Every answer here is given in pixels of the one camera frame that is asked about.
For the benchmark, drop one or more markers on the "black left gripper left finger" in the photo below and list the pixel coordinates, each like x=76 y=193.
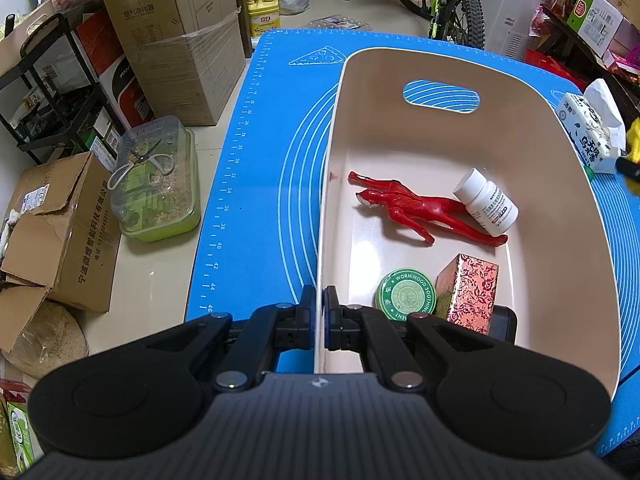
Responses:
x=139 y=397

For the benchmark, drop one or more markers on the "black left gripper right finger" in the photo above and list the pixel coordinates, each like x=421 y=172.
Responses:
x=495 y=395

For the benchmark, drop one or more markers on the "beige plastic storage basket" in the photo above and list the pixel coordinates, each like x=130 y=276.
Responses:
x=427 y=119

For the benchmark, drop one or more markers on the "yellow toy with red dial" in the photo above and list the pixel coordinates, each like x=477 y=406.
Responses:
x=633 y=141

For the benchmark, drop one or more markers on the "red floral patterned box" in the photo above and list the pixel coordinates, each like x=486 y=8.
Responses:
x=466 y=292

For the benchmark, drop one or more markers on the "green round tin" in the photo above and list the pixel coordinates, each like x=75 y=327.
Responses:
x=403 y=292

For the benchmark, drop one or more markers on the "open brown cardboard box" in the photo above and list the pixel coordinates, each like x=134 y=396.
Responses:
x=64 y=246

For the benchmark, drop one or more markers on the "white pill bottle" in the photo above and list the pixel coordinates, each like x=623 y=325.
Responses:
x=486 y=203

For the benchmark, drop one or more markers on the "blue silicone baking mat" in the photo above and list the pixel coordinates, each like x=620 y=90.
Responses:
x=260 y=231

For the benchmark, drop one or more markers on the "red action figure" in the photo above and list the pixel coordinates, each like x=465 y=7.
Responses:
x=414 y=211

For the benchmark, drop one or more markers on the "clear green plastic container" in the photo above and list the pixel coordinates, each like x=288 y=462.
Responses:
x=154 y=189

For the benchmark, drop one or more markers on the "white printed tissue box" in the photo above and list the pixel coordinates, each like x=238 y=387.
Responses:
x=594 y=124

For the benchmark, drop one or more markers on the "black metal rack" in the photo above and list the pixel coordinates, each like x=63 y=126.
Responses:
x=60 y=120

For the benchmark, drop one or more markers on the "red gift box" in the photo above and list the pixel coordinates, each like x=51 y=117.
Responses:
x=549 y=64

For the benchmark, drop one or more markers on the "large cardboard box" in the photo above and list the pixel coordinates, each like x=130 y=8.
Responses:
x=187 y=55

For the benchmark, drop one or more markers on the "green white carton box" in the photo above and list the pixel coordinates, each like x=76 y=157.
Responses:
x=596 y=23

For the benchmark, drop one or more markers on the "yellow detergent jug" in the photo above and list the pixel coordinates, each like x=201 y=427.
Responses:
x=264 y=15

